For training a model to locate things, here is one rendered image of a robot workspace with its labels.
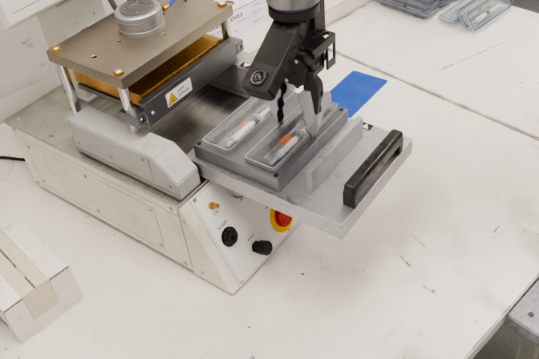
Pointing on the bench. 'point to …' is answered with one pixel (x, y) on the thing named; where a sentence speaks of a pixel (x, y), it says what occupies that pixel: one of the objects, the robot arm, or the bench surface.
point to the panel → (233, 216)
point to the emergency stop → (282, 219)
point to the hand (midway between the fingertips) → (293, 126)
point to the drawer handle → (371, 167)
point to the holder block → (274, 179)
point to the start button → (230, 236)
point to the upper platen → (140, 90)
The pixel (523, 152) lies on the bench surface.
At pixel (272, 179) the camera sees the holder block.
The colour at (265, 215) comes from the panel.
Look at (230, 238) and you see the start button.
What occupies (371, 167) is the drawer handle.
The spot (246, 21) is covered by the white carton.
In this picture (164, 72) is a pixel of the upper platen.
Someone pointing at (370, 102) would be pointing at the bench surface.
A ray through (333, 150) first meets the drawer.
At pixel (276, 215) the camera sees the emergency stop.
